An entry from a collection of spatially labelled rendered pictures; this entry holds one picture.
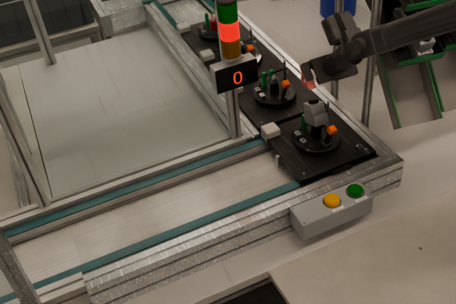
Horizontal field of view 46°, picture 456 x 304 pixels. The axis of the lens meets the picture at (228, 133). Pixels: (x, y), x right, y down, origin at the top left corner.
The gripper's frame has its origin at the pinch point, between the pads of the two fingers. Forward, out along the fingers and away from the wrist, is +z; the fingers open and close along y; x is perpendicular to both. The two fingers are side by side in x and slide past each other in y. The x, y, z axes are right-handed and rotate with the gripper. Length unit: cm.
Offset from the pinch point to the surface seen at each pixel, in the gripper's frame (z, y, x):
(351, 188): 1.1, 2.4, 30.4
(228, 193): 18.3, 29.6, 21.0
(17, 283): -8, 83, 23
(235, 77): 5.0, 20.1, -7.3
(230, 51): -0.4, 20.9, -13.0
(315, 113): 7.8, 1.3, 8.4
